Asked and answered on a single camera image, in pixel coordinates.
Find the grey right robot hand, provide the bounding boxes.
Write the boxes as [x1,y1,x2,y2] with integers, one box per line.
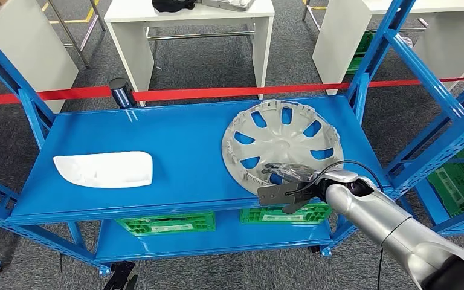
[260,161,321,185]

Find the silver plastic wheel hubcap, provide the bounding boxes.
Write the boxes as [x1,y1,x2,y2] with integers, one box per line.
[221,98,344,197]

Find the white mirror cover part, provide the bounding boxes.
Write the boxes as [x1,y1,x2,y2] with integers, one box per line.
[53,150,154,189]

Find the red barrier belt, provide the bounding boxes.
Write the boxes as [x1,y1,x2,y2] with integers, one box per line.
[132,76,464,103]
[0,85,114,108]

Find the white table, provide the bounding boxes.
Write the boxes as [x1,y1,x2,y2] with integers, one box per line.
[312,0,464,94]
[103,0,276,100]
[0,0,80,114]

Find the grey flat device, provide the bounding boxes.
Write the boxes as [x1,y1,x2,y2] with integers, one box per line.
[199,0,256,13]

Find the black bag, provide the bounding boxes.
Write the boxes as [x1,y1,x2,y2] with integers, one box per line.
[152,0,197,13]

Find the dark wrist camera bracket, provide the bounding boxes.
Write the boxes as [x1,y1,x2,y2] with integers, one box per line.
[257,182,326,215]

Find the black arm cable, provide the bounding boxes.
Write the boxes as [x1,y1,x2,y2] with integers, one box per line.
[286,159,385,290]

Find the black barrier post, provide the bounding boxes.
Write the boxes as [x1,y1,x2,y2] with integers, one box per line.
[108,77,138,109]

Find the steel table frame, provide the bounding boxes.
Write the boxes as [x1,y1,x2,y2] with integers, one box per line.
[42,0,107,68]

